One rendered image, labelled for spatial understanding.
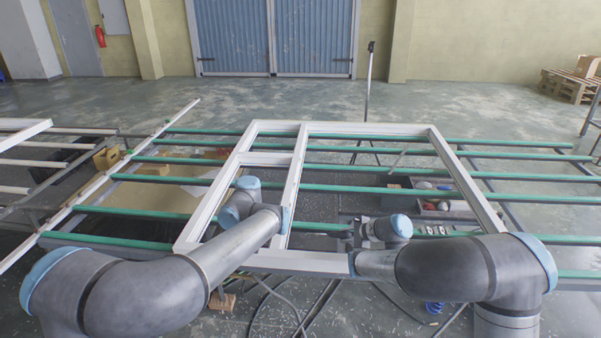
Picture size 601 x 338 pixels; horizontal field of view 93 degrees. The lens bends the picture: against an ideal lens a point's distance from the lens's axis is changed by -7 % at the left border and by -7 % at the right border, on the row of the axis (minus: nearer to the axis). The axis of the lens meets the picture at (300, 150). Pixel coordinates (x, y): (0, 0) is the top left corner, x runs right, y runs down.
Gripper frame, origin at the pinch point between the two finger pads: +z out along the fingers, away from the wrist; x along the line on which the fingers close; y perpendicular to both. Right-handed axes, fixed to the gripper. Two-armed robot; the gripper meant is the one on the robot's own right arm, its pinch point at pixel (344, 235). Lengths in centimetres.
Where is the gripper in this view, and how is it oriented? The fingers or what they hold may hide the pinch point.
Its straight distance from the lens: 142.2
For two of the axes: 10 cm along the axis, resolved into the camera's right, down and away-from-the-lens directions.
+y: -8.4, -2.9, -4.6
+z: -5.4, 3.2, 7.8
